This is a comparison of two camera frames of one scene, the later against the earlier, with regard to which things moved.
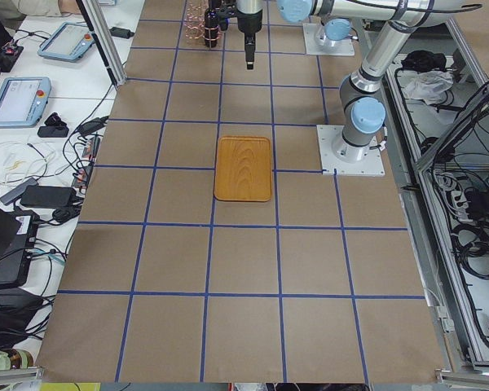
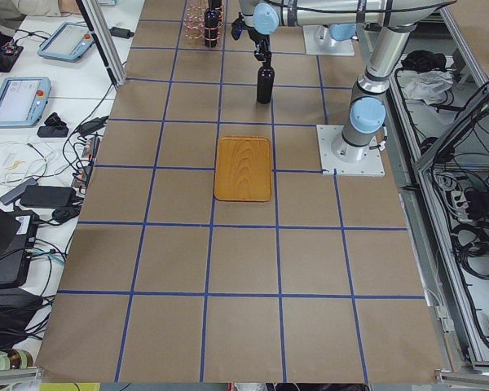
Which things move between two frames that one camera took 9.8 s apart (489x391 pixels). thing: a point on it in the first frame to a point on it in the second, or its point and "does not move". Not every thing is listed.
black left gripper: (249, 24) to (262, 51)
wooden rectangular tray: (243, 169) does not move
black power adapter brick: (49, 196) does not move
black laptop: (10, 241) does not move
